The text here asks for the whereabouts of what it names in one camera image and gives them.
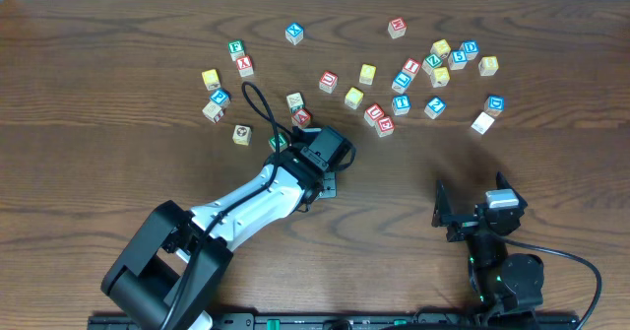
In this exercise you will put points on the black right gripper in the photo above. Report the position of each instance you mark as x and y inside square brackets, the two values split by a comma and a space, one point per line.
[466, 225]

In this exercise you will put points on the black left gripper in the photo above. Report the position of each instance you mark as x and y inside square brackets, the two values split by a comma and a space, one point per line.
[299, 136]

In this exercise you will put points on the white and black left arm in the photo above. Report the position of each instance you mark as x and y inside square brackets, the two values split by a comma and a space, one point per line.
[167, 274]

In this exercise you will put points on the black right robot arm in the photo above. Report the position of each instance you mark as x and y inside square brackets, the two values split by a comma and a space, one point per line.
[505, 283]

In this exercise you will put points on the green N block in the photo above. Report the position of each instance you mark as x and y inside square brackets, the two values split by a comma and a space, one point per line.
[283, 142]

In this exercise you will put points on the red A block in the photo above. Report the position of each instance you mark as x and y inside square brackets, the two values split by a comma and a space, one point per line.
[301, 118]

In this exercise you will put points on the plain white block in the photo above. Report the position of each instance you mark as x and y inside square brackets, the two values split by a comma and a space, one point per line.
[483, 122]

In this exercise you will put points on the red E block lower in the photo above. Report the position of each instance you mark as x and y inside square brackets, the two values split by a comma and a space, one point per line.
[384, 126]

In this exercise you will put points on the red e block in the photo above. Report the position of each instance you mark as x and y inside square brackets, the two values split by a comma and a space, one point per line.
[384, 126]
[397, 28]

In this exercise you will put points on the beige block with green side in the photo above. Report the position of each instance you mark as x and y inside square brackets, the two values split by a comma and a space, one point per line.
[295, 102]

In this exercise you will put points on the yellow block lower middle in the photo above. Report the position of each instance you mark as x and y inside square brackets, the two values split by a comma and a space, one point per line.
[354, 98]

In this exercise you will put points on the blue D block lower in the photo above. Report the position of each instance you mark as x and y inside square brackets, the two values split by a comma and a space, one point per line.
[494, 105]

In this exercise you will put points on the blue d block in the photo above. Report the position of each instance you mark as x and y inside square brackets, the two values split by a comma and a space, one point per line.
[470, 48]
[494, 105]

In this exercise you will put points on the blue 2 block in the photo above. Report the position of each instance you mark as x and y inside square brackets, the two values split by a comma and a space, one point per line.
[434, 107]

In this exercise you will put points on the beige picture block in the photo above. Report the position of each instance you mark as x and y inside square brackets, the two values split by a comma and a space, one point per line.
[242, 135]

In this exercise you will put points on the red U block upper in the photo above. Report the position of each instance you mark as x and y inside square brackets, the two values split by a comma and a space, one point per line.
[328, 82]

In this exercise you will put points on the blue T block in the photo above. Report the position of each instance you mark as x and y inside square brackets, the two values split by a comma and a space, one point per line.
[401, 104]

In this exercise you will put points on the yellow block upper middle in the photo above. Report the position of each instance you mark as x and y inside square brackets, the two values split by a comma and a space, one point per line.
[367, 74]

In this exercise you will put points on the yellow block below Z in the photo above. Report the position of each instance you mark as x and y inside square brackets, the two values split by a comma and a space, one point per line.
[439, 77]

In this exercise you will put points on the blue L block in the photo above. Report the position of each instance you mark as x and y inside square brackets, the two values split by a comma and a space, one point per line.
[401, 82]

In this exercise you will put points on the yellow 8 block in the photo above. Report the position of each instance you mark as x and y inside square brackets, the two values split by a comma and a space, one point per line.
[488, 66]

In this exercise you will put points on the blue 5 block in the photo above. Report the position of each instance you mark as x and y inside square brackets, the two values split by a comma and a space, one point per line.
[457, 60]

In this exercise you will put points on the green Z block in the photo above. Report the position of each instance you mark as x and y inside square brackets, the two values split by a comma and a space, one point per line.
[430, 63]

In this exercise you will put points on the beige block red side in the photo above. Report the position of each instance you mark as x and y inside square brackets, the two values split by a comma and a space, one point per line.
[213, 112]

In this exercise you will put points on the blue P block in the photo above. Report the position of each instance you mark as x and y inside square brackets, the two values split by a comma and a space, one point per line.
[221, 98]

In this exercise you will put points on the red I block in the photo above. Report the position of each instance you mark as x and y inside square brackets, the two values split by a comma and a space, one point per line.
[411, 68]

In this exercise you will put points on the blue D block upper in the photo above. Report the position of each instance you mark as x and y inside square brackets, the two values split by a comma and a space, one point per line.
[470, 48]

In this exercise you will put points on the red Y block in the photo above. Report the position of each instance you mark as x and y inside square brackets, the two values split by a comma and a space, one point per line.
[245, 66]

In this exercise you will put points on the yellow block top right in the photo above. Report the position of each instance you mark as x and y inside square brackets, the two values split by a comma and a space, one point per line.
[441, 48]

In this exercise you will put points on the blue X block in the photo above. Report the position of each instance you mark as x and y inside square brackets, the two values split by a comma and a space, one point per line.
[294, 33]

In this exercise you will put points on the yellow block far left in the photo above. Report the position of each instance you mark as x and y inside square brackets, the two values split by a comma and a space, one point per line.
[211, 79]

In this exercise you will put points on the green F block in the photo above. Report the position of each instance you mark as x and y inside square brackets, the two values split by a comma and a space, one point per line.
[236, 49]

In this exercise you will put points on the red E block top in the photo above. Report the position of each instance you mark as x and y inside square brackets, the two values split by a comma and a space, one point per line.
[397, 28]

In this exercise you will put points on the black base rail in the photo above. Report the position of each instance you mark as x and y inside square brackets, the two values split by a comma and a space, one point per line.
[248, 321]

